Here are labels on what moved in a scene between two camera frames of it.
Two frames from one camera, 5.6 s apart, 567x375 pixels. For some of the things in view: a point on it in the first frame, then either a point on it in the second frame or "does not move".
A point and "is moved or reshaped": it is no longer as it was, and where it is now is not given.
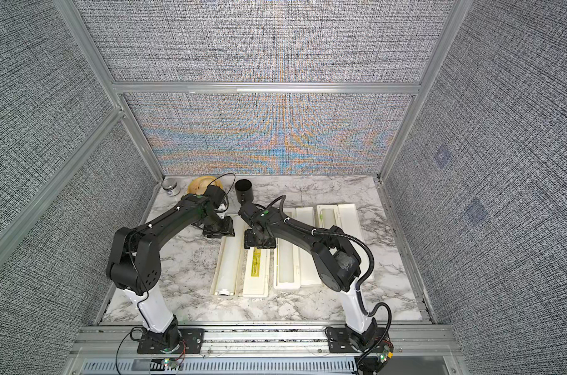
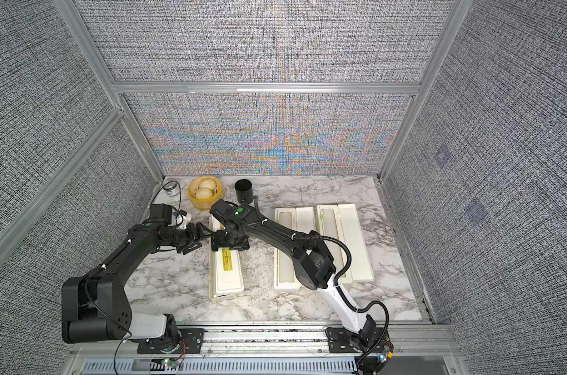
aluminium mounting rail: [267, 341] does not move
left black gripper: [228, 231] to [193, 237]
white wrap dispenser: [345, 216] does not move
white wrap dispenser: [294, 266] does not move
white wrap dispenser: [240, 272] is moved or reshaped
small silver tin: [171, 187] does not move
